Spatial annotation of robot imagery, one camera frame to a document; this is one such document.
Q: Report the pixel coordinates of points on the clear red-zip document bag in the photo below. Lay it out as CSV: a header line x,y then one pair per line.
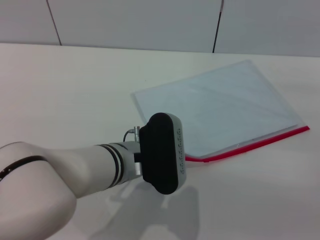
x,y
220,107

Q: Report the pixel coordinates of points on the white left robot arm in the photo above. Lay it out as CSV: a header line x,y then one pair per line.
x,y
62,172

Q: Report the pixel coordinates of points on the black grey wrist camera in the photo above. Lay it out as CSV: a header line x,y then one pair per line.
x,y
160,152

